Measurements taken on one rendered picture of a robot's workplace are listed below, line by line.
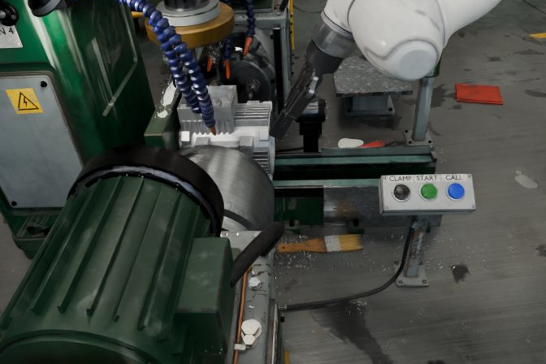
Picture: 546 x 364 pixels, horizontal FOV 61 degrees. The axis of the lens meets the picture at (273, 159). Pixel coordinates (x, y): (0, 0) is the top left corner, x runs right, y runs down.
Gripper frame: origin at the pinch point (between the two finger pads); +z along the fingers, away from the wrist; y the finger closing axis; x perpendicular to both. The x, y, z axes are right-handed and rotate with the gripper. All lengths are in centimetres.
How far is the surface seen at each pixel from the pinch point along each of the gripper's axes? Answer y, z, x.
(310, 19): -349, 90, 65
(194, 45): 2.7, -10.0, -23.7
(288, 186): 0.7, 14.7, 9.4
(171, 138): 4.5, 11.7, -20.7
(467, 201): 20.4, -13.2, 32.7
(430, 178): 16.8, -12.3, 25.9
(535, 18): -330, -8, 238
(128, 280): 62, -17, -21
